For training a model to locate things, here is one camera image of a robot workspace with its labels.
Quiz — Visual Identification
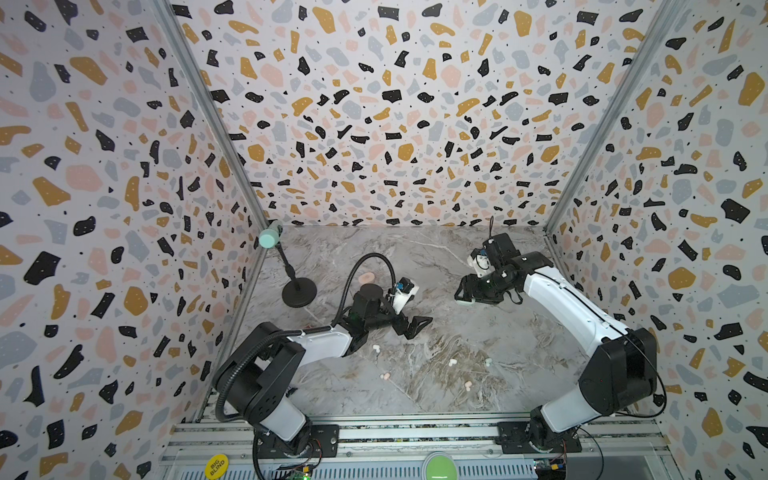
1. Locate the black corrugated cable conduit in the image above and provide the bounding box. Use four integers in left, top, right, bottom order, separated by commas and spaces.
214, 251, 398, 423

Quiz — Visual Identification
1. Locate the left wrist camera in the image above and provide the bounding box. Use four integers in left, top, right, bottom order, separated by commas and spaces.
390, 277, 419, 314

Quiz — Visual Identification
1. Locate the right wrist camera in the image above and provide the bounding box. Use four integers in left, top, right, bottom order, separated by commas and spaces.
467, 248, 493, 278

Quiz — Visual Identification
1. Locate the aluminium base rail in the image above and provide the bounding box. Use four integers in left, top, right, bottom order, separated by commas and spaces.
155, 413, 682, 479

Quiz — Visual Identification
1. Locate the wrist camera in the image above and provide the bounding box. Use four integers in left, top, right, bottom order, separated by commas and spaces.
390, 277, 419, 314
467, 248, 493, 278

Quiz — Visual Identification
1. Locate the microphone on black stand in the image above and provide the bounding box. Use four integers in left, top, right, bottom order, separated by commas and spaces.
258, 220, 317, 308

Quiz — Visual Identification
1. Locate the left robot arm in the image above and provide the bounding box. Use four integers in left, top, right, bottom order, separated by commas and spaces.
213, 277, 433, 455

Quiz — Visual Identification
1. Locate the pink charging case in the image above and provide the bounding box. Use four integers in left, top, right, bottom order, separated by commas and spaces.
358, 272, 376, 285

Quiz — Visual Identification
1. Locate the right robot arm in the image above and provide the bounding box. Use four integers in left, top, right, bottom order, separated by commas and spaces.
454, 233, 665, 449

